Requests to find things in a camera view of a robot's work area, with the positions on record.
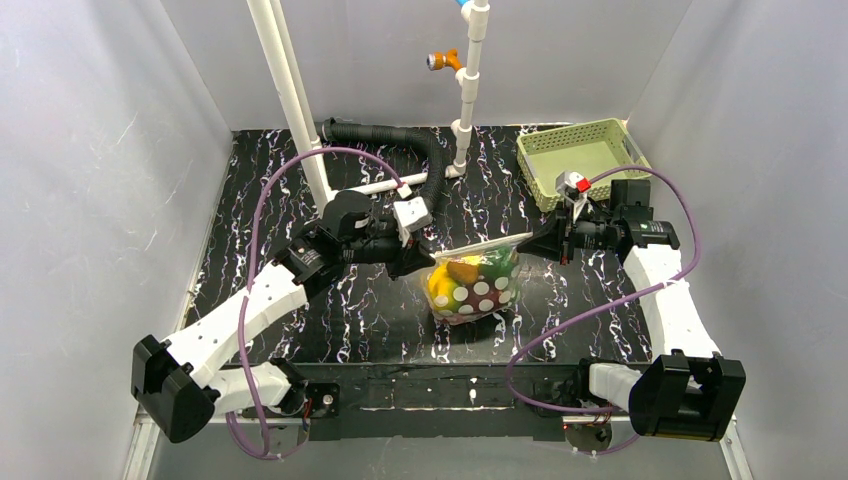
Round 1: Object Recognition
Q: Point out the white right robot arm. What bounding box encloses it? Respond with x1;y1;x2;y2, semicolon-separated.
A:
517;179;746;441

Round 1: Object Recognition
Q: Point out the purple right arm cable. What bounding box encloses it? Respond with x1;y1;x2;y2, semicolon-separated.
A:
505;165;702;457

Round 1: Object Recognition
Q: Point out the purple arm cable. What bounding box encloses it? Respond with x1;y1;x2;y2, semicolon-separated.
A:
505;165;702;457
223;146;409;462

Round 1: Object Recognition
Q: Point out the white PVC pipe frame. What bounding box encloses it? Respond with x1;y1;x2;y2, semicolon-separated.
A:
247;0;490;179

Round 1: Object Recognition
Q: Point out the yellow fake banana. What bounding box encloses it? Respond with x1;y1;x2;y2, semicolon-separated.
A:
427;264;460;312

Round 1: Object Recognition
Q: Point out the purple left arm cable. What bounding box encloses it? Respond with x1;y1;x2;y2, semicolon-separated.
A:
223;146;409;462

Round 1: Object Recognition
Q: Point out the black corrugated hose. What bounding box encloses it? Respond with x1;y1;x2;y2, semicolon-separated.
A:
320;117;448;213

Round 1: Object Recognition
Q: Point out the orange spigot valve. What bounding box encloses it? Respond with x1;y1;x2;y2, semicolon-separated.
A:
426;49;463;72

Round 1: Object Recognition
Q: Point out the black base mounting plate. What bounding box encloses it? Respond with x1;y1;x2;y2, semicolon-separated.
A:
265;363;627;441

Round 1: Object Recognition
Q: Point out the clear zip top bag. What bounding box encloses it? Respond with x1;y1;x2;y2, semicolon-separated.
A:
420;233;530;325

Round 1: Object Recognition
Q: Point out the red fake fruit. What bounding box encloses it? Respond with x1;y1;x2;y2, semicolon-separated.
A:
426;265;520;325

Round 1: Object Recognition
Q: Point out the pale green perforated basket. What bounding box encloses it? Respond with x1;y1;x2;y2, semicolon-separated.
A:
517;118;650;213

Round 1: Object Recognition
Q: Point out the green fake pepper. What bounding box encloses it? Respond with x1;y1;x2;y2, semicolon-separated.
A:
478;246;519;276

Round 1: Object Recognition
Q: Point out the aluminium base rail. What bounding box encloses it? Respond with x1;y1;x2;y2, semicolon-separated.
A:
122;377;757;480

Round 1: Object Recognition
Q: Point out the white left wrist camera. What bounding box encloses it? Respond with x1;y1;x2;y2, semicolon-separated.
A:
392;183;432;232

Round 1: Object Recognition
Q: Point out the orange brown fake bread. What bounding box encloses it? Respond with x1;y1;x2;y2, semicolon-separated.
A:
446;261;480;285

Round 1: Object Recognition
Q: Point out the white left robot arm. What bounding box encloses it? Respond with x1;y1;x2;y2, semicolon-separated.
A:
131;190;435;443

